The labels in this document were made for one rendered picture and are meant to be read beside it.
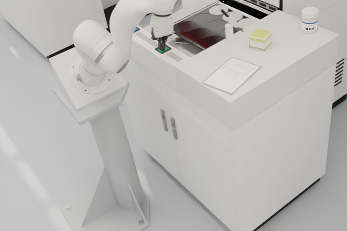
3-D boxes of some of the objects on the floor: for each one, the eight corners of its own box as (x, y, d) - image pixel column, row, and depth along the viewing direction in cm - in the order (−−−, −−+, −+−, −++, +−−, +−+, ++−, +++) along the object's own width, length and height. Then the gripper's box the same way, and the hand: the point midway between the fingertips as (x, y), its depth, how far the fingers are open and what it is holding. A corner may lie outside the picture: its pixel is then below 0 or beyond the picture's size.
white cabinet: (212, 105, 320) (200, 0, 269) (324, 183, 255) (336, 63, 204) (136, 152, 294) (107, 45, 243) (239, 251, 230) (229, 133, 178)
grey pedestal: (91, 262, 236) (40, 152, 185) (60, 209, 267) (9, 101, 216) (172, 211, 254) (146, 98, 203) (135, 166, 285) (104, 58, 233)
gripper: (153, 16, 189) (152, 56, 199) (181, 10, 197) (179, 48, 206) (142, 11, 194) (143, 50, 204) (171, 4, 202) (170, 43, 211)
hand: (161, 45), depth 204 cm, fingers closed
